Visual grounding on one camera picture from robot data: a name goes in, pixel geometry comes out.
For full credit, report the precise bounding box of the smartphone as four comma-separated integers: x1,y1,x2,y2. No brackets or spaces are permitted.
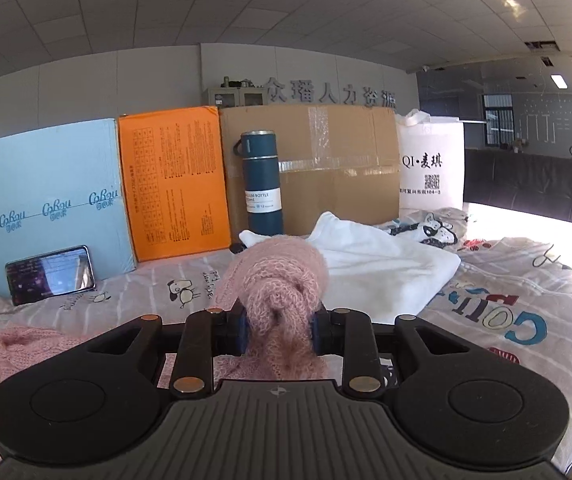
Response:
4,244,97,307

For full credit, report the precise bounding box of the light blue carton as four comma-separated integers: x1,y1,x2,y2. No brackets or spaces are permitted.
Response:
0,118,138,297

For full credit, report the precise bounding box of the white tote bag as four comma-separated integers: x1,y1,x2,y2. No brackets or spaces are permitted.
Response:
395,108,466,212

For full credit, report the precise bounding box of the orange carton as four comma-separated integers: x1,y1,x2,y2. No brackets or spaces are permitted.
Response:
117,105,232,264

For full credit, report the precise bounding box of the window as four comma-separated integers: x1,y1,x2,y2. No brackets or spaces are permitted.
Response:
482,92,517,149

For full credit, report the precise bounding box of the brown cardboard box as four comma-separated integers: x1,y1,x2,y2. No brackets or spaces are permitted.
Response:
218,103,402,237

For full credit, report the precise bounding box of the white garment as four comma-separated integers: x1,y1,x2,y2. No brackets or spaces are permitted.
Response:
238,211,462,326

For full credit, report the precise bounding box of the pink knitted sweater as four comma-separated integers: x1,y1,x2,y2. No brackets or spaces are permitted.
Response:
0,233,332,462

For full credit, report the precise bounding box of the black sofa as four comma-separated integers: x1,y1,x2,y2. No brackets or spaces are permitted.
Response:
462,147,572,234

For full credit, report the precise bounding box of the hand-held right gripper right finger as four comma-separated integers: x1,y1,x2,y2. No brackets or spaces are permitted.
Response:
310,307,474,396

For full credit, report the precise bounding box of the grey wall lettering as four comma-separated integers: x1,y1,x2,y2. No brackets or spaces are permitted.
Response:
263,75,398,110

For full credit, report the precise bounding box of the beige cabinet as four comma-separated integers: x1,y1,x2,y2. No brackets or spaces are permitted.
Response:
201,76,267,110

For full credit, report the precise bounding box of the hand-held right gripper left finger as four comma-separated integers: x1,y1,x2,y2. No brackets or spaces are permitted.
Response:
83,304,247,397

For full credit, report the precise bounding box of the dark blue vacuum bottle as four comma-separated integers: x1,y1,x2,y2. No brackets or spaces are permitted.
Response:
233,129,285,235

